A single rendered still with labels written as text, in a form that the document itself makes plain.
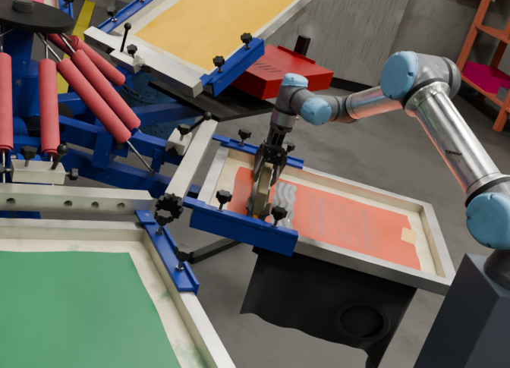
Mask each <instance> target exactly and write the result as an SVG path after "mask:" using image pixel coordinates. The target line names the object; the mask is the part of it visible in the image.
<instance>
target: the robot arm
mask: <svg viewBox="0 0 510 368"><path fill-rule="evenodd" d="M307 84H308V80H307V79H306V78H305V77H302V76H301V75H298V74H292V73H288V74H286V75H285V76H284V77H283V80H282V84H281V85H280V89H279V94H278V96H277V99H276V102H275V106H274V108H273V111H272V115H271V118H270V119H271V121H270V124H269V126H270V127H271V128H272V129H271V130H270V131H269V133H268V135H267V138H266V139H265V140H263V142H264V144H262V143H261V144H260V146H259V148H258V149H257V151H256V153H255V159H254V167H253V179H254V182H257V179H258V177H259V173H260V172H261V167H262V166H263V165H264V164H265V163H266V162H268V163H270V164H273V168H274V172H273V173H272V178H271V183H270V187H272V186H273V185H274V184H275V183H276V182H277V180H278V179H279V176H280V175H281V173H282V170H283V169H284V167H285V166H286V164H287V160H288V156H287V154H288V151H286V150H287V144H286V142H283V140H284V138H285V135H286V133H291V132H292V129H293V127H294V124H295V120H296V121H298V119H299V118H298V117H297V116H298V115H300V116H301V117H302V118H303V119H304V120H305V121H306V122H308V123H311V124H312V125H315V126H320V125H321V124H325V123H326V122H327V121H331V122H344V123H347V124H350V123H356V122H359V120H360V119H362V118H365V117H369V116H372V115H378V114H381V113H384V112H390V111H393V110H396V109H402V108H403V109H404V111H405V112H406V113H407V115H409V116H411V117H417V119H418V121H419V122H420V123H421V125H422V126H423V128H424V130H425V131H426V132H427V134H428V136H429V137H430V139H431V140H432V142H433V144H434V145H435V147H436V148H437V149H438V151H439V153H440V155H441V156H442V157H443V159H444V160H445V163H446V164H447V166H448V167H449V168H450V170H451V171H452V174H453V175H454V176H455V178H456V179H457V181H458V183H459V184H460V185H461V187H462V189H463V190H464V192H465V193H466V199H465V202H464V205H465V207H466V208H467V210H466V216H467V219H466V224H467V229H468V230H469V232H470V234H471V236H472V237H473V238H474V239H475V240H476V241H477V242H478V243H479V244H481V245H483V246H485V247H488V248H492V249H495V250H494V251H493V252H492V253H491V254H490V255H489V256H488V257H487V258H486V261H485V263H484V265H483V268H484V271H485V272H486V274H487V275H488V276H489V277H490V278H491V279H492V280H493V281H494V282H496V283H497V284H499V285H501V286H502V287H504V288H506V289H507V290H509V291H510V175H502V174H501V173H500V171H499V170H498V168H497V167H496V166H495V164H494V163H493V161H492V159H491V158H490V157H489V156H488V154H487V153H486V151H485V149H484V148H483V147H482V145H481V144H480V142H479V141H478V139H477V138H476V137H475V135H474V133H473V132H472V130H471V129H470V128H469V127H468V125H467V123H466V122H465V120H464V119H463V118H462V116H461V115H460V113H459V112H458V110H457V109H456V107H455V106H454V104H453V103H452V101H451V100H450V99H451V98H453V97H454V96H455V95H456V93H457V92H458V90H459V88H460V85H461V74H460V71H459V69H458V67H457V66H456V64H455V63H454V62H453V61H451V60H449V59H448V58H445V57H441V56H435V55H426V54H420V53H415V52H412V51H407V52H396V53H395V54H393V55H391V56H390V57H389V58H388V59H387V61H386V63H385V64H384V65H383V67H382V71H381V77H380V86H377V87H374V88H371V89H368V90H364V91H360V92H358V93H353V94H351V95H348V96H342V97H339V96H322V95H316V94H313V93H312V92H310V91H309V90H308V89H307Z"/></svg>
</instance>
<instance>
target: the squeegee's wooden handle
mask: <svg viewBox="0 0 510 368"><path fill-rule="evenodd" d="M272 167H273V164H270V163H268V162H266V163H265V164H264V165H263V166H262V168H261V172H260V178H259V182H258V185H257V192H256V195H255V199H254V202H253V208H252V211H251V214H253V215H258V216H261V215H262V212H263V207H264V205H265V202H266V198H267V195H268V191H269V183H270V179H271V174H272Z"/></svg>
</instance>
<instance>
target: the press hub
mask: <svg viewBox="0 0 510 368"><path fill-rule="evenodd" d="M74 24H75V21H74V19H73V17H72V16H71V15H69V14H67V13H66V12H64V11H62V10H60V9H58V8H55V7H52V6H50V5H47V4H43V3H41V2H36V1H33V0H0V25H1V26H3V32H5V31H6V30H7V29H9V28H12V29H13V30H11V31H10V32H8V33H6V34H5V35H4V36H3V52H4V53H6V54H8V55H10V56H11V81H12V115H13V116H22V117H23V120H24V123H25V126H26V128H27V132H28V134H29V137H41V133H40V118H39V117H36V116H34V115H35V114H37V113H38V112H39V75H38V61H35V60H33V59H31V52H32V48H33V38H34V33H66V32H69V31H71V30H73V29H74ZM58 114H59V115H62V116H65V117H68V118H73V114H72V111H71V110H70V109H69V108H68V107H67V105H65V104H64V103H63V102H58ZM0 218H7V219H9V218H10V216H9V212H8V211H6V210H0Z"/></svg>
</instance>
